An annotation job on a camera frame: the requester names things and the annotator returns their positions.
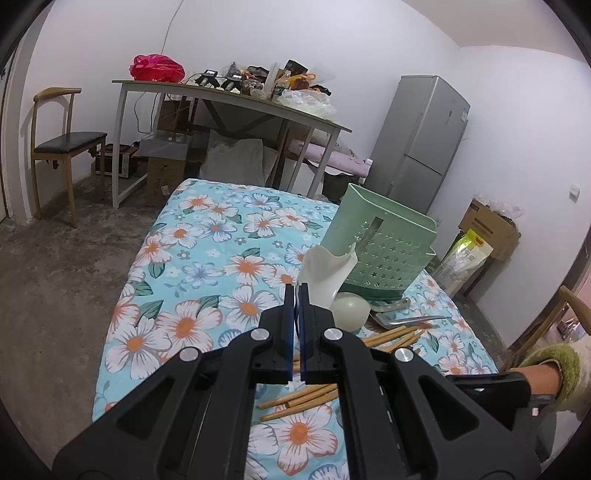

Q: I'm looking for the dark waste bin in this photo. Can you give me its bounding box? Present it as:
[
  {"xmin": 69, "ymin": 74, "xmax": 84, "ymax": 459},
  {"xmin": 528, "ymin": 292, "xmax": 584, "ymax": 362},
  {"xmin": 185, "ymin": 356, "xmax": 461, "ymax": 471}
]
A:
[{"xmin": 322, "ymin": 168, "xmax": 357, "ymax": 204}]

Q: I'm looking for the small cardboard box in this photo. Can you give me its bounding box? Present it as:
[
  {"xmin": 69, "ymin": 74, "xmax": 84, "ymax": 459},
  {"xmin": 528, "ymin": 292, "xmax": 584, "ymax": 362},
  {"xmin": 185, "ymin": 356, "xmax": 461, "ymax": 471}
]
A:
[{"xmin": 146, "ymin": 157, "xmax": 186, "ymax": 207}]

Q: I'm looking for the yellow white rice bag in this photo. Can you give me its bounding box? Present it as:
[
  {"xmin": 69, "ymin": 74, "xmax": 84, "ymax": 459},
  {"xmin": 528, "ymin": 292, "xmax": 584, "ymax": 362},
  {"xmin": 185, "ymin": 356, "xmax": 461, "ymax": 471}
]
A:
[{"xmin": 431, "ymin": 228, "xmax": 494, "ymax": 296}]

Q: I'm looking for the crumpled clear plastic sheet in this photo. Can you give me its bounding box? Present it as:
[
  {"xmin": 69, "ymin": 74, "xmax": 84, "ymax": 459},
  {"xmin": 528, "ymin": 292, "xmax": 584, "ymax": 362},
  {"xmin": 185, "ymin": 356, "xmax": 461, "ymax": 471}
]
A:
[{"xmin": 475, "ymin": 196, "xmax": 525, "ymax": 219}]

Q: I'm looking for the flat brown cardboard box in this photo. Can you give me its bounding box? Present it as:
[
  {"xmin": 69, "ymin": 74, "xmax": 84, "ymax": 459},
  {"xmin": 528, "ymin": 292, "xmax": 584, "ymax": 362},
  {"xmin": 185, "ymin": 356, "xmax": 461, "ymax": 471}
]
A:
[{"xmin": 157, "ymin": 98, "xmax": 195, "ymax": 134}]

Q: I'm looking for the clear plastic storage bin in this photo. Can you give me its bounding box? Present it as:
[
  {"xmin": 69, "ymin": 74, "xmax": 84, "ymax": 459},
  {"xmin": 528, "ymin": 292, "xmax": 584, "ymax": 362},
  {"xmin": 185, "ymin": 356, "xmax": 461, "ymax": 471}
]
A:
[{"xmin": 139, "ymin": 131, "xmax": 194, "ymax": 161}]

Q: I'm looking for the clear plastic bag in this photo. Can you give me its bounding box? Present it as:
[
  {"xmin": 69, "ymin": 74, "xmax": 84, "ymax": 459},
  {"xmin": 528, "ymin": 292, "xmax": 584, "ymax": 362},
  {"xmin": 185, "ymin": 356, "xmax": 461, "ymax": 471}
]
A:
[{"xmin": 277, "ymin": 88, "xmax": 339, "ymax": 120}]

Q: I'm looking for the wooden table with white legs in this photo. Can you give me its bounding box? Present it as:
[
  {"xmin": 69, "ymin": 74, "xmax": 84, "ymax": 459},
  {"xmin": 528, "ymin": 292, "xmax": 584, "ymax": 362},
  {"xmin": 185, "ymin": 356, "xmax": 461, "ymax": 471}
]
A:
[{"xmin": 112, "ymin": 78, "xmax": 352, "ymax": 209}]

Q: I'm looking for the beige rice paddle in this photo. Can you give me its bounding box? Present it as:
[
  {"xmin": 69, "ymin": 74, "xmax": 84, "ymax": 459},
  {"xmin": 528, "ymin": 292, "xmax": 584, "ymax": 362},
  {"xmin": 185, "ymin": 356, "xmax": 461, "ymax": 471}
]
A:
[{"xmin": 331, "ymin": 292, "xmax": 370, "ymax": 333}]

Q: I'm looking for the red plastic bag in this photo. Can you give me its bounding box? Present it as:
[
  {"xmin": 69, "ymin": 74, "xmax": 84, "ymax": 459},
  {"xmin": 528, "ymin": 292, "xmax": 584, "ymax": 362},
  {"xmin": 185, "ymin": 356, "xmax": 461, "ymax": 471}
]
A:
[{"xmin": 129, "ymin": 54, "xmax": 185, "ymax": 83}]

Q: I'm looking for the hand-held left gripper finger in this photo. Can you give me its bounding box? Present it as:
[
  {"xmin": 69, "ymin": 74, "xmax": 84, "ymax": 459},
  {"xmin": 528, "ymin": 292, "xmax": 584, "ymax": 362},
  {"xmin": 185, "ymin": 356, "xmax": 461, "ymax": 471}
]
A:
[
  {"xmin": 299, "ymin": 283, "xmax": 542, "ymax": 480},
  {"xmin": 53, "ymin": 284, "xmax": 296, "ymax": 480}
]

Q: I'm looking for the light wooden chair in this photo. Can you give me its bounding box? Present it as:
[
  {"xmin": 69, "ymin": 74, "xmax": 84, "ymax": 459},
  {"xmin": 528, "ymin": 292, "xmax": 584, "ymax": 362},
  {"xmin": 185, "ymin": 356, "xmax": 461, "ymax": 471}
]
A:
[{"xmin": 503, "ymin": 285, "xmax": 591, "ymax": 371}]

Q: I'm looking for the toaster oven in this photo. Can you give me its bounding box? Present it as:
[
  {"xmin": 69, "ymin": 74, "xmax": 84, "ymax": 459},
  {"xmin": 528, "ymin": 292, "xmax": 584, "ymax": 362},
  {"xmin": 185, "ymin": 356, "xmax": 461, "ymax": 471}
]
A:
[{"xmin": 95, "ymin": 143, "xmax": 140, "ymax": 179}]

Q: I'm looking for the floral blue blanket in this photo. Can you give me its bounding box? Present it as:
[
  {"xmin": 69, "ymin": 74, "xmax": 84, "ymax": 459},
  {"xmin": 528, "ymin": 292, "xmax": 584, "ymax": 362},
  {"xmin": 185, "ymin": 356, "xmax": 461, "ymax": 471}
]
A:
[{"xmin": 92, "ymin": 178, "xmax": 499, "ymax": 480}]

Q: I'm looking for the metal spatula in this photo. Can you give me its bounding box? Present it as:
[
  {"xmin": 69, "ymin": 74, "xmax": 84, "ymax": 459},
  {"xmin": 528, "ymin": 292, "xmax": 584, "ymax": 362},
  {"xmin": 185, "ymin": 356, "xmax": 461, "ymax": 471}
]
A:
[{"xmin": 369, "ymin": 315, "xmax": 448, "ymax": 330}]

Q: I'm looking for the large cardboard box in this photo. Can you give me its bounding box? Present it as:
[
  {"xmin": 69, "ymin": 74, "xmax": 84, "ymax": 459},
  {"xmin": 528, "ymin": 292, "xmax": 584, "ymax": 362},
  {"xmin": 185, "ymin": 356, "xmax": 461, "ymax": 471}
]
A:
[{"xmin": 458, "ymin": 198, "xmax": 522, "ymax": 262}]

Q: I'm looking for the wooden chair with black seat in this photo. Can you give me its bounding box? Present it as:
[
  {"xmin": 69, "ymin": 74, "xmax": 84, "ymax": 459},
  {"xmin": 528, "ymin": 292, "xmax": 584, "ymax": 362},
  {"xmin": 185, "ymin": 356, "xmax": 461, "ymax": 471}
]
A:
[{"xmin": 30, "ymin": 88, "xmax": 108, "ymax": 228}]

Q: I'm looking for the white woven sack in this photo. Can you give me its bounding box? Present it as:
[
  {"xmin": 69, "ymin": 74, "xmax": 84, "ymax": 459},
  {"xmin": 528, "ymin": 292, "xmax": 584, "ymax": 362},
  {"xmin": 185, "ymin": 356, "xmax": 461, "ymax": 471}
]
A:
[
  {"xmin": 235, "ymin": 138, "xmax": 279, "ymax": 188},
  {"xmin": 199, "ymin": 129, "xmax": 242, "ymax": 182}
]

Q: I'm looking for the pink rolled mat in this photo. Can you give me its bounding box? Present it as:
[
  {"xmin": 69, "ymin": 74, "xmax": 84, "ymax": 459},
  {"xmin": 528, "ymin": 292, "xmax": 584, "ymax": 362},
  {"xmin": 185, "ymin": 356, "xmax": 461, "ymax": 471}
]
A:
[{"xmin": 284, "ymin": 138, "xmax": 373, "ymax": 178}]

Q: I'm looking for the green plastic utensil holder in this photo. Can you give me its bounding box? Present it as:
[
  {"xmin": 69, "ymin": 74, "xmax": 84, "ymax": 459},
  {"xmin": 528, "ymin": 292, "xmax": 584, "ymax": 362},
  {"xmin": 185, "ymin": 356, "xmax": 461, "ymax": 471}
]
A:
[{"xmin": 321, "ymin": 183, "xmax": 438, "ymax": 303}]

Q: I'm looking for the white soup spoon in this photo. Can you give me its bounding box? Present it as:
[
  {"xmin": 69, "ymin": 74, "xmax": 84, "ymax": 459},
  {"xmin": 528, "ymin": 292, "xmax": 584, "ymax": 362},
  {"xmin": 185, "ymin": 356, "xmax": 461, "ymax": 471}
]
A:
[{"xmin": 298, "ymin": 242, "xmax": 358, "ymax": 310}]

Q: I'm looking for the pile of food packages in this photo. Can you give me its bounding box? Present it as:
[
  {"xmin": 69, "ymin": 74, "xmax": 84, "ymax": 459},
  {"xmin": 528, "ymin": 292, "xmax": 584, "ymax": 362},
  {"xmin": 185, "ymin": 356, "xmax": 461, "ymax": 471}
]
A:
[{"xmin": 231, "ymin": 59, "xmax": 333, "ymax": 100}]

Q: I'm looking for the wall cable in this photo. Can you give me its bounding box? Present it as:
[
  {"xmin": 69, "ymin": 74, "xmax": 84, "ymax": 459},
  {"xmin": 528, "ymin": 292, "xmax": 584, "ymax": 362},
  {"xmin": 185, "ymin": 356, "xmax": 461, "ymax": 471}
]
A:
[{"xmin": 161, "ymin": 0, "xmax": 182, "ymax": 52}]

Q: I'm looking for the grey refrigerator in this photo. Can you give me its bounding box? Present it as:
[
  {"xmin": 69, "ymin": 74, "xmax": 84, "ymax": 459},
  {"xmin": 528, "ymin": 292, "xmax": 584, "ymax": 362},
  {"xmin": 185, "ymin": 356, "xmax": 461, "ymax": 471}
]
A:
[{"xmin": 369, "ymin": 75, "xmax": 471, "ymax": 215}]

